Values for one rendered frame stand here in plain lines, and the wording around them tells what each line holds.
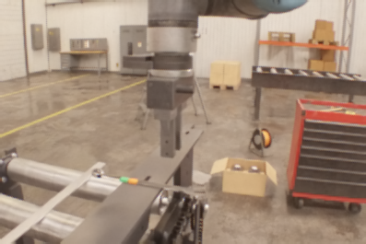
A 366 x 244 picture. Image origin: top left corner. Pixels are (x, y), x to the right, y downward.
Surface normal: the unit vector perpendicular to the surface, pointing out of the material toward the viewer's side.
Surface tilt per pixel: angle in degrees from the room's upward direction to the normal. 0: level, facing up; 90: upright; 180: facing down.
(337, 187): 90
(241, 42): 90
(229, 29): 90
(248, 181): 90
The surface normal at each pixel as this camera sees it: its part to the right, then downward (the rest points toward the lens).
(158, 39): -0.48, 0.24
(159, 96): -0.28, 0.27
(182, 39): 0.39, 0.27
